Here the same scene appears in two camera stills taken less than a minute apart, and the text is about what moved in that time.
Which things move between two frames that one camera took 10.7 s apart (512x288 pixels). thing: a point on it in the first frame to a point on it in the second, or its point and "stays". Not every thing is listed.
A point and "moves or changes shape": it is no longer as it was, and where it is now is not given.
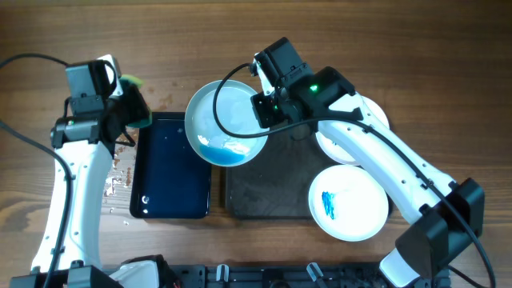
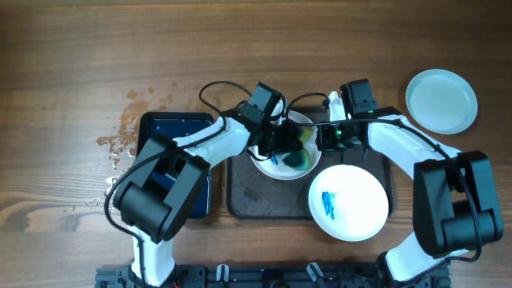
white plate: [348, 203] stays
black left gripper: [139, 110] to [290, 139]
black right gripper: [262, 104] to [326, 142]
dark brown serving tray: [278, 184] stays
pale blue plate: [235, 114] to [442, 101]
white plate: [334, 151] moves or changes shape
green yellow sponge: [138, 82] to [301, 159]
